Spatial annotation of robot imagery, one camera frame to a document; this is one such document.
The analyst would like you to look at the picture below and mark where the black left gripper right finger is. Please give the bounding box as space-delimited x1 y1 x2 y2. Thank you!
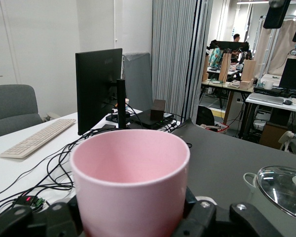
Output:
174 187 284 237

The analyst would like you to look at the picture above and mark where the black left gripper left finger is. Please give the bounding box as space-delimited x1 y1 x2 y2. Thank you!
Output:
0 197 84 237

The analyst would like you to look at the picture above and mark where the pink cup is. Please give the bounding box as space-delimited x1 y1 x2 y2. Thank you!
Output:
69 130 190 237

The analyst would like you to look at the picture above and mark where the small green circuit board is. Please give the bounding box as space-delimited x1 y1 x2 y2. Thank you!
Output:
31 197 46 210

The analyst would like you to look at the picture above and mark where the black device with red light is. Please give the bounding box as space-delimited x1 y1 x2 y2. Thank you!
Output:
12 195 40 207

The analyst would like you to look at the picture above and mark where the beige curtain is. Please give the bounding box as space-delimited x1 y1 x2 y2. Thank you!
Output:
255 17 296 82

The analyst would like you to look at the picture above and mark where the black background monitor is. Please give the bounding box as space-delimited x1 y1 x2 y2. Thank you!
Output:
278 58 296 91

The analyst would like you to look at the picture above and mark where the white desk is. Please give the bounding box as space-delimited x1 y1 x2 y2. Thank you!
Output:
0 108 185 223

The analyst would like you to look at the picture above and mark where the tall light wooden box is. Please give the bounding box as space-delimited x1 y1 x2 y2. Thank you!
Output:
218 53 232 83

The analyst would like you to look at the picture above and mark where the silver keyboard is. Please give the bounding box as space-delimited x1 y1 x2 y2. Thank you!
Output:
249 93 285 105

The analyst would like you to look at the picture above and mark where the large glass pot lid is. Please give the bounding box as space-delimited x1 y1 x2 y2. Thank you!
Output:
257 165 296 222

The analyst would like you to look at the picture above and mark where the white work table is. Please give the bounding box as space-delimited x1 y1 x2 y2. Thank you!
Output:
245 92 296 139

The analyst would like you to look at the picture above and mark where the beige keyboard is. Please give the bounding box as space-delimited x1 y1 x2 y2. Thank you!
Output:
0 118 77 159

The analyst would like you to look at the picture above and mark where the wooden work table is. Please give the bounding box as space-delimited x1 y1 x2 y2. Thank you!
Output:
201 79 255 125

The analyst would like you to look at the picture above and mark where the red and white basket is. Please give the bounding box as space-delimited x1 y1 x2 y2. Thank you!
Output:
203 122 230 134

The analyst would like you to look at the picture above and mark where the brown cardboard box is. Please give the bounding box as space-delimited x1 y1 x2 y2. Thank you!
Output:
259 122 291 150

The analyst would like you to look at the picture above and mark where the black backpack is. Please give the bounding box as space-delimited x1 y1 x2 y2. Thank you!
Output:
196 106 215 126

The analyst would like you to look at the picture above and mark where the grey ribbed curtain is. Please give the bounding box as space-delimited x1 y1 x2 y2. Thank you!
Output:
151 0 210 121

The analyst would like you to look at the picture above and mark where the grey office chair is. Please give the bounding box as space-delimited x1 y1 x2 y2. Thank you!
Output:
0 84 43 140

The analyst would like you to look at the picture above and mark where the dark brown wooden block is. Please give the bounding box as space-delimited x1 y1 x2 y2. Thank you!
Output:
150 99 166 121

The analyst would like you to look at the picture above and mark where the flat black box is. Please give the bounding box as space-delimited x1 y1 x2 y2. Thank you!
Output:
135 110 175 128

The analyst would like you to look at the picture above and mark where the black monitor stand pole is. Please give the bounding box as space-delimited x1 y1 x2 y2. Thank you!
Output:
116 79 127 130

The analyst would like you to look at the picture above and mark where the black computer monitor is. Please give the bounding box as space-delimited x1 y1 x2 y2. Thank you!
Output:
75 48 124 136

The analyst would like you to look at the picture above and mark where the grey padded panel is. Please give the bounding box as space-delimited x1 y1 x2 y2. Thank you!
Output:
122 51 153 117

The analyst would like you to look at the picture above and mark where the black camera rig bar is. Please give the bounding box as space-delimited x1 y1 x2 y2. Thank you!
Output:
207 39 250 53

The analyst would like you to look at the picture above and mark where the pale grey two-handled pot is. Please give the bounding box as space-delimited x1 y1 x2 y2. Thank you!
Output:
243 165 296 223

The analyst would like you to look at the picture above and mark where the black desk cable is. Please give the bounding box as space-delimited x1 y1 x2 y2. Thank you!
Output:
0 127 107 220

